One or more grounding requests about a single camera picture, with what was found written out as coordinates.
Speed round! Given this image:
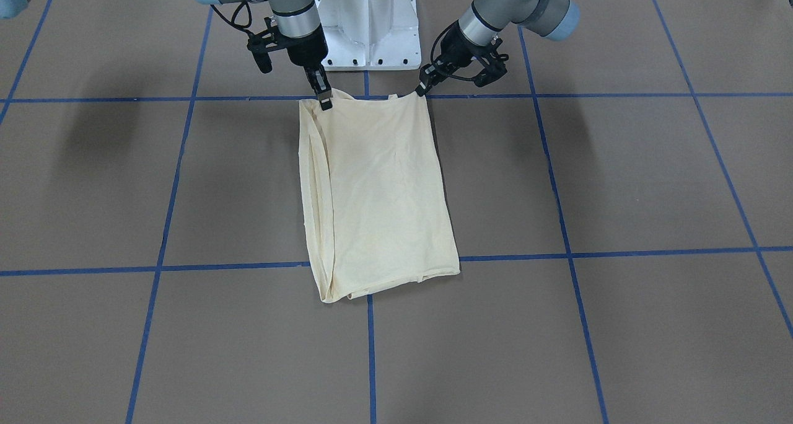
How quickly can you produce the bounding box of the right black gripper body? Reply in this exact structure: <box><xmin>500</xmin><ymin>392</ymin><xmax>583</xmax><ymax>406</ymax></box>
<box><xmin>284</xmin><ymin>27</ymin><xmax>328</xmax><ymax>70</ymax></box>

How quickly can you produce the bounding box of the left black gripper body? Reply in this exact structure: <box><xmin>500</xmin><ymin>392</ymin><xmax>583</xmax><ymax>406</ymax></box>
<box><xmin>436</xmin><ymin>21</ymin><xmax>492</xmax><ymax>77</ymax></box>

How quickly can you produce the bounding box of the cream long-sleeve graphic shirt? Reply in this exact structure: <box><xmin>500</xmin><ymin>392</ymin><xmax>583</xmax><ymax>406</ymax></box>
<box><xmin>298</xmin><ymin>90</ymin><xmax>460</xmax><ymax>304</ymax></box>

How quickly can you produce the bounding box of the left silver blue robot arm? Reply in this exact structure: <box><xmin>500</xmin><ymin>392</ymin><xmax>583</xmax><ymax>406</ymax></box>
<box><xmin>414</xmin><ymin>0</ymin><xmax>581</xmax><ymax>96</ymax></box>

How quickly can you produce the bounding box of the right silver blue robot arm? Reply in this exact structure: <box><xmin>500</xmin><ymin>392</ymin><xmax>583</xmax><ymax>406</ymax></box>
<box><xmin>196</xmin><ymin>0</ymin><xmax>333</xmax><ymax>110</ymax></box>

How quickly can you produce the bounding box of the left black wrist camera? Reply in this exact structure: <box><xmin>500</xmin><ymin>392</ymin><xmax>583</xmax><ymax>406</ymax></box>
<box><xmin>468</xmin><ymin>36</ymin><xmax>509</xmax><ymax>87</ymax></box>

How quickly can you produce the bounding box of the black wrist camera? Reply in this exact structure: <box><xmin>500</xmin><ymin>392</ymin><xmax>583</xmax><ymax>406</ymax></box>
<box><xmin>247</xmin><ymin>17</ymin><xmax>278</xmax><ymax>74</ymax></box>
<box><xmin>468</xmin><ymin>36</ymin><xmax>509</xmax><ymax>87</ymax></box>

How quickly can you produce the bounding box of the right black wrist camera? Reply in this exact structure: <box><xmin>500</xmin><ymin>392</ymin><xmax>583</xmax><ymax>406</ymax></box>
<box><xmin>247</xmin><ymin>17</ymin><xmax>278</xmax><ymax>74</ymax></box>

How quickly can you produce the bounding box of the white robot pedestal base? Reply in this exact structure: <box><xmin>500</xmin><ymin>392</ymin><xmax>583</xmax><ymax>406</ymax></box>
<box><xmin>315</xmin><ymin>0</ymin><xmax>422</xmax><ymax>71</ymax></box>

